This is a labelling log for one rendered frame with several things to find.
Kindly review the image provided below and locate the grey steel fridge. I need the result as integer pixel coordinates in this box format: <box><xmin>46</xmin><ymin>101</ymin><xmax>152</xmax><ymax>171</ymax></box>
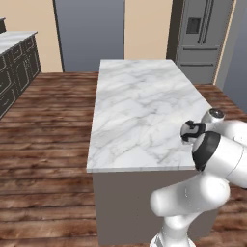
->
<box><xmin>175</xmin><ymin>0</ymin><xmax>236</xmax><ymax>86</ymax></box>

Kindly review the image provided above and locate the dark box-shaped appliance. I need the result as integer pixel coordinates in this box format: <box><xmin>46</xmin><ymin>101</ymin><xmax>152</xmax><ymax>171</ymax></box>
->
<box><xmin>0</xmin><ymin>17</ymin><xmax>8</xmax><ymax>35</ymax></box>

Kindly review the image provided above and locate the dark cupboard run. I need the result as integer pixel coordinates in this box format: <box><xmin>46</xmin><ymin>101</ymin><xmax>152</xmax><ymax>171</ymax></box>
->
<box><xmin>0</xmin><ymin>30</ymin><xmax>42</xmax><ymax>121</ymax></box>

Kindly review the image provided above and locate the grey marble-topped kitchen island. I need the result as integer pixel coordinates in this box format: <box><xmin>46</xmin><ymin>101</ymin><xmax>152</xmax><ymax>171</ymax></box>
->
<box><xmin>86</xmin><ymin>58</ymin><xmax>226</xmax><ymax>247</ymax></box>

